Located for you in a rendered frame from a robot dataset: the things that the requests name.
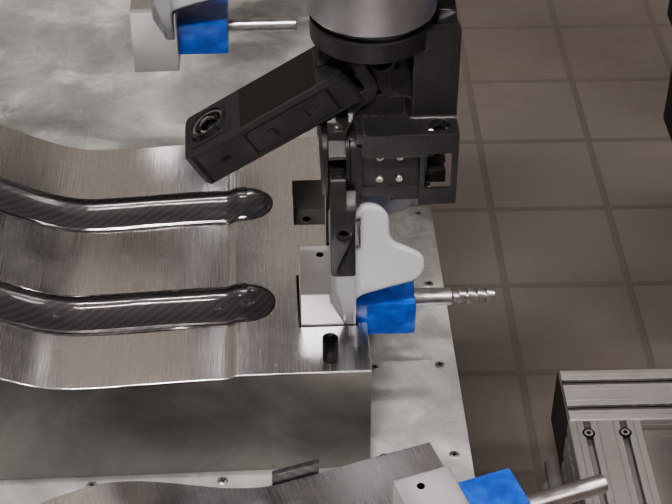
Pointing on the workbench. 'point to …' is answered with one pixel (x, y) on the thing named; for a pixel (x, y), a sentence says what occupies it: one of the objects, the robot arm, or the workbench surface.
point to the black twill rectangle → (295, 471)
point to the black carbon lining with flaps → (120, 312)
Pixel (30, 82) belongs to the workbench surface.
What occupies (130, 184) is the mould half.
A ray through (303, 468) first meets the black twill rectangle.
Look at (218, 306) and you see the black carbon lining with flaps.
